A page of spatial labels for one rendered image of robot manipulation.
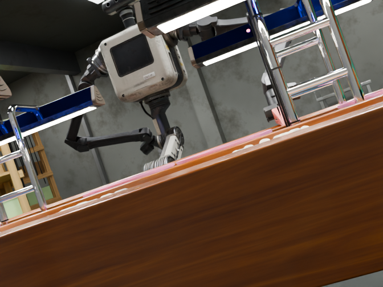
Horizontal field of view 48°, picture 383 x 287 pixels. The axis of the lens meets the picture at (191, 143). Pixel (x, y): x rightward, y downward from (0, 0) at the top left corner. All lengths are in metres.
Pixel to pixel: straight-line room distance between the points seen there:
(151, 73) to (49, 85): 8.10
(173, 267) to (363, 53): 7.73
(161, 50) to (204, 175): 1.60
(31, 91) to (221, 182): 9.95
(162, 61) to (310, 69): 6.23
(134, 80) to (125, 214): 1.61
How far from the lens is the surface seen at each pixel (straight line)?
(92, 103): 1.51
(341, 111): 0.96
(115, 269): 0.60
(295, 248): 0.56
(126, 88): 2.17
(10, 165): 4.19
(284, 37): 1.03
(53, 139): 10.14
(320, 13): 1.43
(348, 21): 8.25
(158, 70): 2.10
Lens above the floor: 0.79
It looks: 1 degrees up
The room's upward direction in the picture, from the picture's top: 19 degrees counter-clockwise
